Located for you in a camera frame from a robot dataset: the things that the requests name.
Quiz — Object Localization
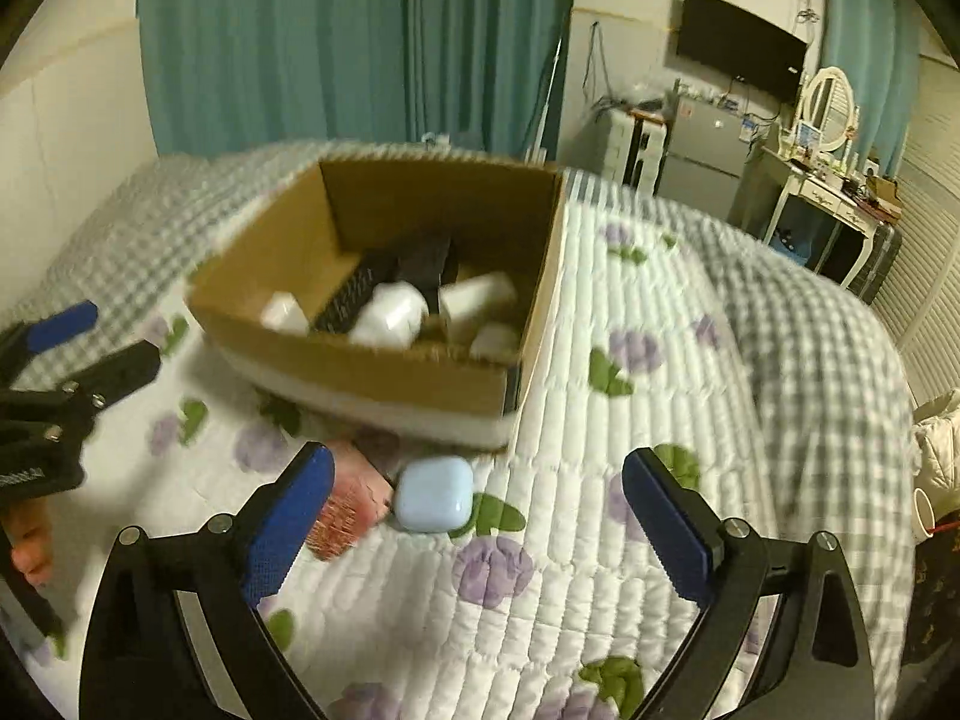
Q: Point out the white square box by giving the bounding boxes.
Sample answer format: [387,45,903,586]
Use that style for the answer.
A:
[259,293,311,337]

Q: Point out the black remote control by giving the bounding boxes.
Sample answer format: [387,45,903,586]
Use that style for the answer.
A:
[313,250,397,335]

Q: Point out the white rounded bottle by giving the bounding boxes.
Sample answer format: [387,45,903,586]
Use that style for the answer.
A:
[348,281,428,349]

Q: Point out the white bottle red cap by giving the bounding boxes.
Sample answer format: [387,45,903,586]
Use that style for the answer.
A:
[438,271,517,344]

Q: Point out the person's left hand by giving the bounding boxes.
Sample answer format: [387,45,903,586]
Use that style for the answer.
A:
[2,499,53,587]

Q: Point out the white paper cup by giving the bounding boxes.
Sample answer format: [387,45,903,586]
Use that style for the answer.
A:
[911,488,937,544]

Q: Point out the pink patterned pouch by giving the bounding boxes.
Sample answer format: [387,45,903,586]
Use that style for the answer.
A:
[306,440,394,561]

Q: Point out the grey checkered bed sheet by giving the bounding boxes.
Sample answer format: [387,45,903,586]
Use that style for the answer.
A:
[11,142,914,718]

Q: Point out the cream puffer jacket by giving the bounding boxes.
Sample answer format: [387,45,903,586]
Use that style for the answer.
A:
[913,388,960,514]

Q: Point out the white floral quilt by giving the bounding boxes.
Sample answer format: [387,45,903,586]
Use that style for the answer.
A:
[21,161,773,718]

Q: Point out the light blue earbuds case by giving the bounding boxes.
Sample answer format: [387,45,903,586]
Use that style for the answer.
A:
[392,455,473,533]

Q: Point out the white louvred wardrobe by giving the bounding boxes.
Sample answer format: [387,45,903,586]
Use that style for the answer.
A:
[872,57,960,403]

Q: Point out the open cardboard box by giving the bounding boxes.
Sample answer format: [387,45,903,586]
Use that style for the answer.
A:
[187,156,565,450]

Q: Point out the dark striped suitcase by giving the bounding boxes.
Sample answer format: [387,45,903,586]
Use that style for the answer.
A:
[848,223,903,305]

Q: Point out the large green curtain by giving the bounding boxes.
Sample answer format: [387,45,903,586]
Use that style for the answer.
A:
[137,0,573,156]

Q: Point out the white dressing table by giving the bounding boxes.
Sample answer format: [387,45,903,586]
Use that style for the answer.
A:
[729,146,886,291]

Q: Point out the grey mini fridge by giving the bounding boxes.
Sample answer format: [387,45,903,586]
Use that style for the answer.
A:
[656,96,748,221]

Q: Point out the white suitcase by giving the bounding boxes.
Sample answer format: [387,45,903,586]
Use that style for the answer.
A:
[599,109,667,192]

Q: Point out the white mop pole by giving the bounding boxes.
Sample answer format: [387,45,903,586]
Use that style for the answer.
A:
[529,39,563,164]

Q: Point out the white oval vanity mirror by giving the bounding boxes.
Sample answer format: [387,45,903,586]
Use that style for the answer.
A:
[797,67,859,153]

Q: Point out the right green curtain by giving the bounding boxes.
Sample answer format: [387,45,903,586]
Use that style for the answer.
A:
[820,0,919,176]

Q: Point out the black wall television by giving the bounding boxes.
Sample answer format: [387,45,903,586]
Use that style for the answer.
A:
[675,0,809,104]

